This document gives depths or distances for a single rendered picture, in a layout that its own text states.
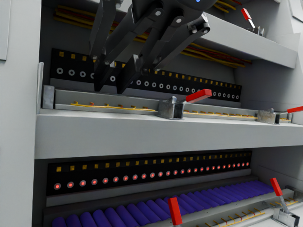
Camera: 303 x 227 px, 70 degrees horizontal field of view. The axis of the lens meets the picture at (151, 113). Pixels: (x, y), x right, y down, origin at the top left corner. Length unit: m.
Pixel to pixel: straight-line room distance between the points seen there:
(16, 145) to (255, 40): 0.49
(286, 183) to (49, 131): 0.61
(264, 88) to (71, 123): 0.60
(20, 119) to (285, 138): 0.49
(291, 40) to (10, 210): 0.70
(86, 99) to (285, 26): 0.60
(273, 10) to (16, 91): 0.71
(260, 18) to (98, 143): 0.66
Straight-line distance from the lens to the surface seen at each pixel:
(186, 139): 0.32
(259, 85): 0.74
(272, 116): 0.52
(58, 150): 0.24
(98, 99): 0.30
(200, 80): 0.59
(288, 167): 0.70
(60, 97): 0.29
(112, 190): 0.43
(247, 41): 0.53
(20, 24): 0.27
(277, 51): 0.62
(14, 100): 0.24
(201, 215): 0.42
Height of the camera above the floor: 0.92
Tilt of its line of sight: 12 degrees up
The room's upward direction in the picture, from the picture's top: 4 degrees counter-clockwise
